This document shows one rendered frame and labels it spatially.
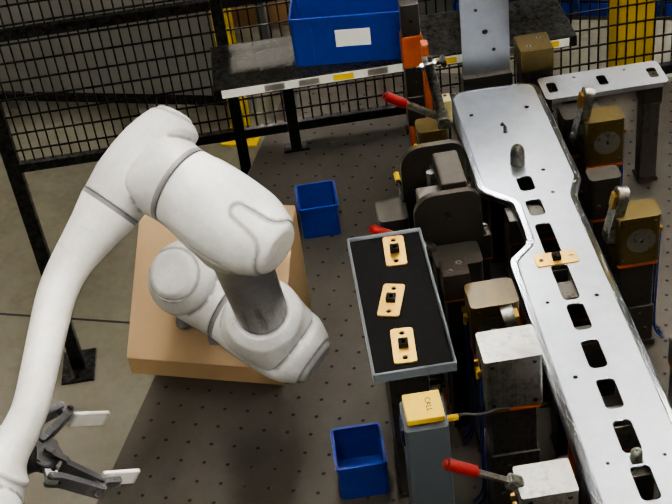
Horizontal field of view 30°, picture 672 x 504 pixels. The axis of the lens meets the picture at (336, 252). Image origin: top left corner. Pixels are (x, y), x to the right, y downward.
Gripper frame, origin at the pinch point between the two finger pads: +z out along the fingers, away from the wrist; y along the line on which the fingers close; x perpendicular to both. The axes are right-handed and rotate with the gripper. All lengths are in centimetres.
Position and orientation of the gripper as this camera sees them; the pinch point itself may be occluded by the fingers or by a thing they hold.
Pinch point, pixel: (115, 446)
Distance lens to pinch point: 219.9
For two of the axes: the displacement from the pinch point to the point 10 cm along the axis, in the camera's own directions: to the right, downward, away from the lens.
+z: 7.5, 0.5, 6.6
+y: -4.8, -6.4, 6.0
